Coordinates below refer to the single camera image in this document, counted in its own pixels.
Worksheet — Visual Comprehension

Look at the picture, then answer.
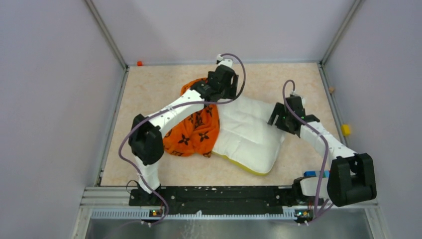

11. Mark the aluminium front rail frame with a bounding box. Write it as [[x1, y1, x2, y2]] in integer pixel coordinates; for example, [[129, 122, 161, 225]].
[[71, 185, 380, 221]]

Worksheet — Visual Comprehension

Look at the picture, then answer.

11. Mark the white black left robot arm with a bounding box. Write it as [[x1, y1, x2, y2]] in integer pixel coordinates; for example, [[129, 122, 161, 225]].
[[124, 60, 239, 206]]

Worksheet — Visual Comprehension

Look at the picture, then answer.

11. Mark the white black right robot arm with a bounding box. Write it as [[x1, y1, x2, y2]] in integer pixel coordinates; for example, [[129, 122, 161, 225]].
[[268, 95, 377, 207]]

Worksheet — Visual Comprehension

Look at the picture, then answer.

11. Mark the yellow toy block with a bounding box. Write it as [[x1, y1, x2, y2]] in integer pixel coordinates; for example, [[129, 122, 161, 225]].
[[340, 124, 351, 136]]

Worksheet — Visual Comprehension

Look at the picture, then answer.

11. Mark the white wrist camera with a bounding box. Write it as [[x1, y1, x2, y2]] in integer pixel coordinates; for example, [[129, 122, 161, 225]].
[[290, 90, 306, 106], [216, 54, 233, 68]]

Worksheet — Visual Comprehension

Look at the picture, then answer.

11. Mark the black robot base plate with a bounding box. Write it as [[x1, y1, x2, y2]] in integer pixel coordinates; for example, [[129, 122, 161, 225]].
[[128, 185, 325, 216]]

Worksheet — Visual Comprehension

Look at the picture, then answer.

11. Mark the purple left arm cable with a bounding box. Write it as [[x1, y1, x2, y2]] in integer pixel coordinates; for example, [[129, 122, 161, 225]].
[[118, 53, 247, 228]]

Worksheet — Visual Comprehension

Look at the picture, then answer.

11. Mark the white pillow yellow edge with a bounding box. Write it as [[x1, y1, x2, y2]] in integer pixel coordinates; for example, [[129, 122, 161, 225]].
[[212, 96, 286, 176]]

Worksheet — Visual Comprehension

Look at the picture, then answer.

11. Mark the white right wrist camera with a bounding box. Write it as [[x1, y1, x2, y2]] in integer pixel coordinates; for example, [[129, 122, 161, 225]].
[[290, 90, 306, 106]]

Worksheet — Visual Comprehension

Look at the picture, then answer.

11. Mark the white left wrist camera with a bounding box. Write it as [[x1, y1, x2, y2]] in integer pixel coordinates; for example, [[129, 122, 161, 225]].
[[216, 54, 233, 68]]

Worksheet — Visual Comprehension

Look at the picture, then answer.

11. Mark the orange patterned pillowcase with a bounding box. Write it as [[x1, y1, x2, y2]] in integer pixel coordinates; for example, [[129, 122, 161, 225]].
[[163, 78, 221, 158]]

